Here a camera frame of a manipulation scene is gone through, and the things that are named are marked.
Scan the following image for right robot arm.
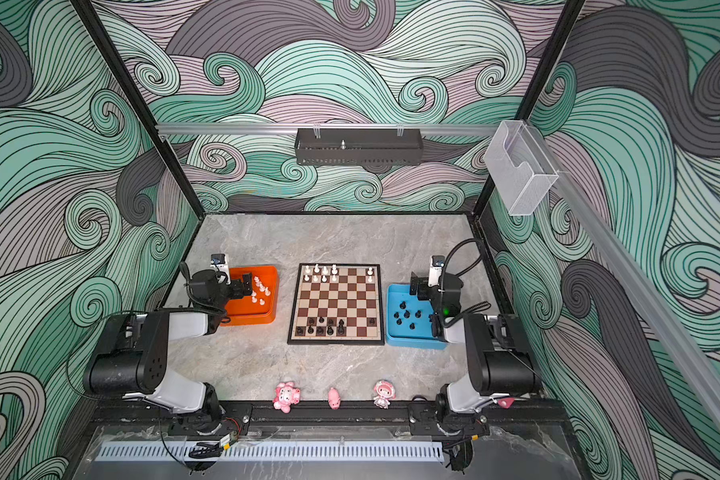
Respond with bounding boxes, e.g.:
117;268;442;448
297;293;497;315
410;270;542;420

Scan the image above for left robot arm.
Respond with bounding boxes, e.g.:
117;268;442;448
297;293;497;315
82;262;254;421

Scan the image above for white pieces in tray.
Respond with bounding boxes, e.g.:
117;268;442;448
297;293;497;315
251;276;272;306

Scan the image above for black pieces in tray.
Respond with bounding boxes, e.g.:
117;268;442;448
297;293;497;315
392;300;424;334

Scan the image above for black pieces on board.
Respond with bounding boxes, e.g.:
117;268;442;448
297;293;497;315
291;317;381;340

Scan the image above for white pieces on board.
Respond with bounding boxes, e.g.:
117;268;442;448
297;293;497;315
300;264;378;284

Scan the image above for chess board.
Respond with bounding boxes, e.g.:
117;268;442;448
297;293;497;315
287;263;386;346

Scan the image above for orange tray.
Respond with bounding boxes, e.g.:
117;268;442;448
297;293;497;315
221;265;279;326

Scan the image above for blue tray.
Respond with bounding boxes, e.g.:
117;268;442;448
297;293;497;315
385;284;446;350

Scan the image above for pink hooded doll figure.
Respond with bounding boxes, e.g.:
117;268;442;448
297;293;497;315
373;380;396;409

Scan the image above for pink plush figure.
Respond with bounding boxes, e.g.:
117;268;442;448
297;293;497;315
273;381;301;414

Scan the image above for small pink pig figure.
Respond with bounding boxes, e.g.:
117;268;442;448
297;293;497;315
328;387;341;410

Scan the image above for white rabbit pink figure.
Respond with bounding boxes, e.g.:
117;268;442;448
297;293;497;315
496;397;515;409

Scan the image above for clear plastic wall holder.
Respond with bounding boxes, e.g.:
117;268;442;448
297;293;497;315
483;120;559;216

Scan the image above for black wall tray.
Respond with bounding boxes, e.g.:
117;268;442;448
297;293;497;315
294;129;424;167

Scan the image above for aluminium rail back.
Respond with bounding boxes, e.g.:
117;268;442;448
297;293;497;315
155;122;498;137

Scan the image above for aluminium rail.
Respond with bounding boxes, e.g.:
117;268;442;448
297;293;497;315
155;122;498;137
529;126;720;432

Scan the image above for white slotted cable duct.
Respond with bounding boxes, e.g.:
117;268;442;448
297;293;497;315
94;440;444;463

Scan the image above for aluminium rail right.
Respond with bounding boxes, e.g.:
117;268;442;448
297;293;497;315
529;126;720;432

